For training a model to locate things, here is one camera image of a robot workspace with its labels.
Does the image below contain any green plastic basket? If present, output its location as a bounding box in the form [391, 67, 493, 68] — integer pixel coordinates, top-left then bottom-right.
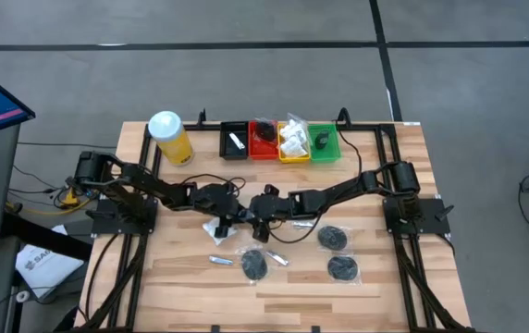
[308, 122, 342, 164]

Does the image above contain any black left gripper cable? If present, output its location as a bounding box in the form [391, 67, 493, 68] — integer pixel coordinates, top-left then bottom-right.
[178, 173, 247, 198]

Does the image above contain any red plastic basket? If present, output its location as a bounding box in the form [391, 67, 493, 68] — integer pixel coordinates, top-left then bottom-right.
[247, 119, 280, 162]

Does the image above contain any bagged black round pad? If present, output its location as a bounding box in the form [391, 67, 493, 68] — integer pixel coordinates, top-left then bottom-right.
[251, 117, 279, 145]
[314, 223, 353, 253]
[235, 246, 270, 284]
[324, 253, 363, 285]

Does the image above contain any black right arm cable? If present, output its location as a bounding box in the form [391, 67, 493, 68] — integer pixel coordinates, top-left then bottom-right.
[264, 124, 363, 245]

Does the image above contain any black plastic basket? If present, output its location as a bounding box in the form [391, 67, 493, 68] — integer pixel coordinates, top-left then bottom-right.
[218, 120, 251, 162]

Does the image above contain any yellow wipes canister white lid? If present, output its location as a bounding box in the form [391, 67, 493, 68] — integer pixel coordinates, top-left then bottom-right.
[147, 109, 196, 167]

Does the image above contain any grey oblong plastic case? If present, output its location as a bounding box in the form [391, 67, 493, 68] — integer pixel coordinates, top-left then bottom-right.
[314, 130, 331, 151]

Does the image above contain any black cable clamp bracket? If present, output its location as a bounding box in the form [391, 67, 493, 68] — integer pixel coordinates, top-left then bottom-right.
[335, 106, 354, 130]

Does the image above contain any yellow cable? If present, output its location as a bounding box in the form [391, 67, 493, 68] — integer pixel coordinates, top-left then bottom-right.
[5, 184, 97, 217]

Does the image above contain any yellow plastic basket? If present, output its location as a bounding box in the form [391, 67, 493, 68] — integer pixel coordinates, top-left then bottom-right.
[277, 122, 313, 165]

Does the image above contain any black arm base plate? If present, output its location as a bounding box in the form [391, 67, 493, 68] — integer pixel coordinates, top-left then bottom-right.
[84, 196, 159, 236]
[382, 197, 455, 236]

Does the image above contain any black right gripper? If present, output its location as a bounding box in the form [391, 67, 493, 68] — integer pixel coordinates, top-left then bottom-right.
[249, 192, 293, 243]

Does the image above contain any white vanity pack bag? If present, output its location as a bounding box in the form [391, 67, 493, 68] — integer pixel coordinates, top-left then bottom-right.
[284, 112, 311, 141]
[201, 216, 240, 247]
[277, 137, 309, 159]

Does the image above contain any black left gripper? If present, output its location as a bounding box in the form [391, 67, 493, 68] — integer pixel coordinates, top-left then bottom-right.
[190, 182, 254, 239]

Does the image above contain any black aluminium table frame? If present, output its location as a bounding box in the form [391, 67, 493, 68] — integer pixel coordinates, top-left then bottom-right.
[77, 108, 476, 333]

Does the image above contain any white paper booklet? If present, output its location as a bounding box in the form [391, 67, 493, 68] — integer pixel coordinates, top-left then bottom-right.
[14, 243, 85, 301]

